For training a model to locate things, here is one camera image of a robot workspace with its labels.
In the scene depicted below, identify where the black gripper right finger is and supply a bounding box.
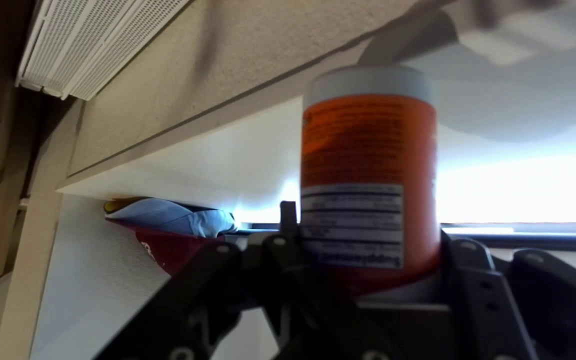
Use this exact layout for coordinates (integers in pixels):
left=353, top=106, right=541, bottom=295
left=440, top=233, right=576, bottom=360

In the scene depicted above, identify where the blue cloth bag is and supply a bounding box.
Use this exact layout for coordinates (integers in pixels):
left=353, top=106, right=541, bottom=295
left=102, top=197, right=250, bottom=276

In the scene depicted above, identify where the orange label pill bottle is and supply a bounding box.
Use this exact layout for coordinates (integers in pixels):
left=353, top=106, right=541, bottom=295
left=299, top=67, right=440, bottom=295

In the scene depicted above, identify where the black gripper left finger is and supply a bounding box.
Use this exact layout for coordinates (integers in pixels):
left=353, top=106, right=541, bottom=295
left=94, top=202, right=356, bottom=360

